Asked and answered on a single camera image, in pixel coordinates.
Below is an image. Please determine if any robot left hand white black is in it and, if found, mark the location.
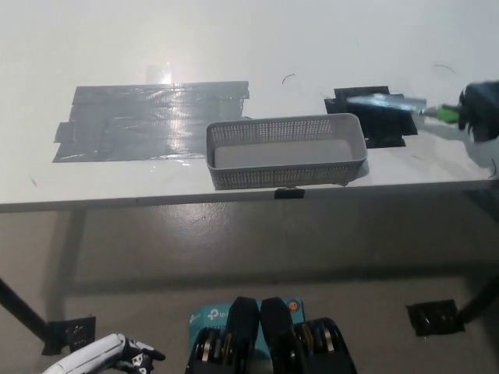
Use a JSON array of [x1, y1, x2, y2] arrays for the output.
[[42, 333, 167, 374]]

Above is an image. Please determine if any robot right hand white black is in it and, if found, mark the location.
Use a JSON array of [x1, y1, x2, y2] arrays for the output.
[[428, 79, 499, 172]]

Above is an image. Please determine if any garden trowel green black handle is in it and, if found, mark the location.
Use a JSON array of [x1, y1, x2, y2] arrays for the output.
[[345, 92, 463, 124]]

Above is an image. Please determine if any black table leg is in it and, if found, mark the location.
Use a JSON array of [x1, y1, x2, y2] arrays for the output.
[[458, 272, 499, 323], [0, 276, 51, 344]]

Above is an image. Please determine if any black tape patch on table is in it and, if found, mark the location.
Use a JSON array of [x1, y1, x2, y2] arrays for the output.
[[324, 83, 419, 149]]

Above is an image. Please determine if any teal tp-link box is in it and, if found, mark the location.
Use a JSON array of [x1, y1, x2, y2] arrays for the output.
[[189, 298, 305, 351]]

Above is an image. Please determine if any grey perforated plastic basket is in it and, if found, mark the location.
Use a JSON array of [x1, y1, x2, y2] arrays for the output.
[[205, 112, 370, 191]]

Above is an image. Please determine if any small black tape at edge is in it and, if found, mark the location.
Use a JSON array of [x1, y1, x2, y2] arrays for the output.
[[274, 187, 305, 201]]

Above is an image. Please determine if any grey duct tape patch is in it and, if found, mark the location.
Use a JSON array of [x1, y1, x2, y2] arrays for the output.
[[51, 80, 250, 164]]

